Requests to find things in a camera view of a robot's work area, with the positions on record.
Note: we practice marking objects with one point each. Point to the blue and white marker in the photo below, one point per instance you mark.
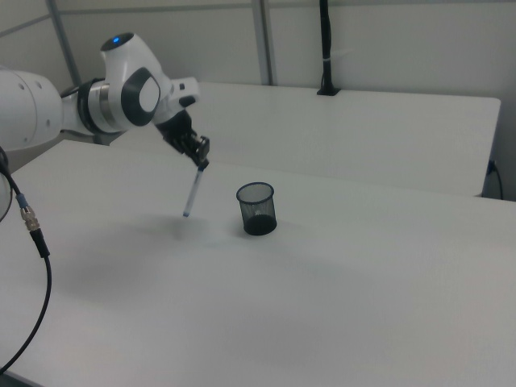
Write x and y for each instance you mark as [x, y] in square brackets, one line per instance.
[192, 193]

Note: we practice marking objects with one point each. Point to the grey partition post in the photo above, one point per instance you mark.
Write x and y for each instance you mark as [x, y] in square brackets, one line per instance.
[266, 40]
[64, 44]

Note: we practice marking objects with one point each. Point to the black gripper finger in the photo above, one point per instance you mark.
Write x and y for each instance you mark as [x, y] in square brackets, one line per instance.
[203, 146]
[192, 150]

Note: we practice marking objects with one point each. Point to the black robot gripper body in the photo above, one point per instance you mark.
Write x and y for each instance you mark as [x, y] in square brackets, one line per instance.
[177, 131]

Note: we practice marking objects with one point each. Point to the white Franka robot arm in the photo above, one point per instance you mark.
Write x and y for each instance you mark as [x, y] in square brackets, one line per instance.
[121, 68]

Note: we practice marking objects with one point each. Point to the black mesh pen holder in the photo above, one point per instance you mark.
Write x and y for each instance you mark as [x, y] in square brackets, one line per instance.
[258, 209]

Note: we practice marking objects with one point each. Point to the black pole with clamp base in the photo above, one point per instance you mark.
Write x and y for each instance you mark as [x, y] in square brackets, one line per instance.
[326, 48]

